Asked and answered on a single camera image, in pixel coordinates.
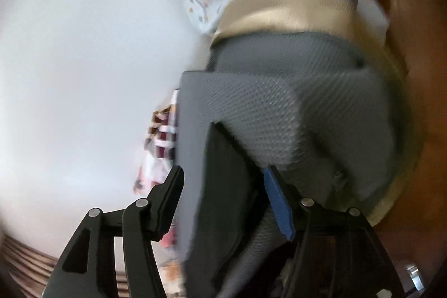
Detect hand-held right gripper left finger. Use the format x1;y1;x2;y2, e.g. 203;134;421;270
42;165;185;298

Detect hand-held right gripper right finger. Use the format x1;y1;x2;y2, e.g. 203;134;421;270
263;165;406;298

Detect black pants with orange lining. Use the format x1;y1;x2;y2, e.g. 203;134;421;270
204;121;271;285

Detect grey mesh mat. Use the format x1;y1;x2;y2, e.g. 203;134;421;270
175;29;402;298

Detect brown pleated curtain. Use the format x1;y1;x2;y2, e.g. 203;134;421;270
0;235;130;298

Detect silver metal object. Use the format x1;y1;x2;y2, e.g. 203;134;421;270
405;263;425;292

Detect brown wooden headboard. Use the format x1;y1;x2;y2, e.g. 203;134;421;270
335;0;447;298

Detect beige satin cloth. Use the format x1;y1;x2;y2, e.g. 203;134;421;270
209;0;425;227

